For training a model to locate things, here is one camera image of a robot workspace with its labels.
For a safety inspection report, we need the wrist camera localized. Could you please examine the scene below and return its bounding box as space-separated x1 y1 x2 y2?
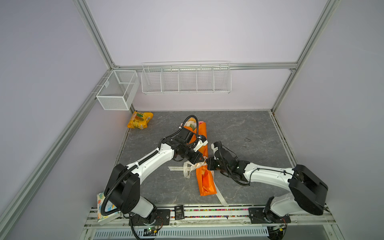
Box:
184 125 208 155
211 141 223 160

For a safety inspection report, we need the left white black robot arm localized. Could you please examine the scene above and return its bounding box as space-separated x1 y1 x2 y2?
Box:
100 140 208 223

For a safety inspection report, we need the cream printed ribbon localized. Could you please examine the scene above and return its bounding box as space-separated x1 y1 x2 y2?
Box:
168 161 229 207

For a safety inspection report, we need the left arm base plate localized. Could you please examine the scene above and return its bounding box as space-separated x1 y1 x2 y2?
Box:
131 209 171 227

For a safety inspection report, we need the colourful tissue pack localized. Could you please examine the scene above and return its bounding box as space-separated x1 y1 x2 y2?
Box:
96 191 121 226

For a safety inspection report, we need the white wire shelf basket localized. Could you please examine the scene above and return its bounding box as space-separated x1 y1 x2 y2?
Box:
141 61 232 94

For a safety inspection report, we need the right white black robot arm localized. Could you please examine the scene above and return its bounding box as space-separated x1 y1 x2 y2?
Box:
206 149 328 223

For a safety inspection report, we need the white mesh box basket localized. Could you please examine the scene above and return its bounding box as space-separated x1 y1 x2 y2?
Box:
96 70 140 111

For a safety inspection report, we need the black box on rail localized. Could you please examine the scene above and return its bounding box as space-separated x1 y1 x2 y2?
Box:
174 205 185 220

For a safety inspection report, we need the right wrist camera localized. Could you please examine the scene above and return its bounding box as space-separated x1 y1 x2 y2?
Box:
211 141 223 160

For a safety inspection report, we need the orange wrapping paper sheet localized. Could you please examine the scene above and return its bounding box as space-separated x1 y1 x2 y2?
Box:
183 118 217 196

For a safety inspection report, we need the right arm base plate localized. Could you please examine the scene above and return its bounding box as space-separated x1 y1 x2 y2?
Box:
248 207 291 224

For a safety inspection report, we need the yellow snack bag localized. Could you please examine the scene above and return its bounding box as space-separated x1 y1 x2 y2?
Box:
127 111 154 130

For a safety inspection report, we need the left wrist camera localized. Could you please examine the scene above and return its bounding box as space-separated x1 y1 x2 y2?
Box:
184 125 208 155

